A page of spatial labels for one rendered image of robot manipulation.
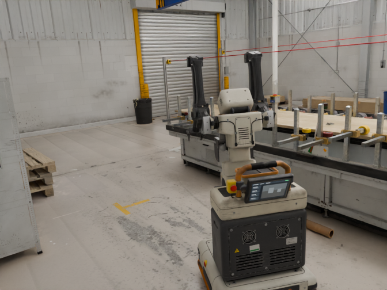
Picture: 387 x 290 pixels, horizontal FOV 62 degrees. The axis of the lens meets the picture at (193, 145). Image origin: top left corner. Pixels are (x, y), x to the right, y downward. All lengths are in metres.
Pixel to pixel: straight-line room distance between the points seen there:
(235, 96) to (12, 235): 2.20
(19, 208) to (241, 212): 1.97
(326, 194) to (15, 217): 2.84
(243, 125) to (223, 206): 0.57
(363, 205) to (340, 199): 0.22
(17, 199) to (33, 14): 7.04
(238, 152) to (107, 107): 8.08
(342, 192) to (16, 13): 8.37
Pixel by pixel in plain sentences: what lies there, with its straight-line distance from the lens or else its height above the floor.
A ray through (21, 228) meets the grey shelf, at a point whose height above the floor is 0.28.
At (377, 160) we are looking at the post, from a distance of 2.86.
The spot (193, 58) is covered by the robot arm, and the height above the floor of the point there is 1.60.
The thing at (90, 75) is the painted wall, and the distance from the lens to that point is 9.83.
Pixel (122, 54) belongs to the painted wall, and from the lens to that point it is 10.22.
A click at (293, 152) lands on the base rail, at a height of 0.69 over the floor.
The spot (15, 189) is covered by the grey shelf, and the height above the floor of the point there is 0.64.
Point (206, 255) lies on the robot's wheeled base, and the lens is 2.36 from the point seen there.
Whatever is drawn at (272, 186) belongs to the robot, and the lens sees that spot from 1.83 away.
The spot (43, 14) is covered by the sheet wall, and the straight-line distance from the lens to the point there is 9.68.
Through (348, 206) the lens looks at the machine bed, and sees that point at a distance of 3.41.
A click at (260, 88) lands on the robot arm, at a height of 1.37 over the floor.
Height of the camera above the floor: 1.55
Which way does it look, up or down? 14 degrees down
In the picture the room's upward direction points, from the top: 3 degrees counter-clockwise
